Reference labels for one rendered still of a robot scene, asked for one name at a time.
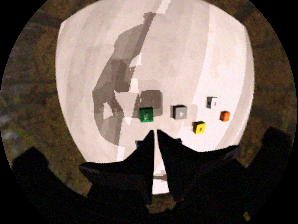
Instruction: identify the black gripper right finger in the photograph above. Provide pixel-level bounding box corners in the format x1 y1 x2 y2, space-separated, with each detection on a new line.
157 129 242 202

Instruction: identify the small orange block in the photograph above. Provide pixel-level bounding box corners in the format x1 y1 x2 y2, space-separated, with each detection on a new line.
220 111 230 121

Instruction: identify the green block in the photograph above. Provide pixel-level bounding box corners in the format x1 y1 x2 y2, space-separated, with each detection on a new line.
138 107 153 123

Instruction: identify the small yellow block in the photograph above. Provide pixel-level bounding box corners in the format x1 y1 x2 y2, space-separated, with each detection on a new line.
193 120 206 135

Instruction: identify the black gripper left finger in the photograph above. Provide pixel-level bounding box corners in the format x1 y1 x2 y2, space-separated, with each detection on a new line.
78 129 156 205

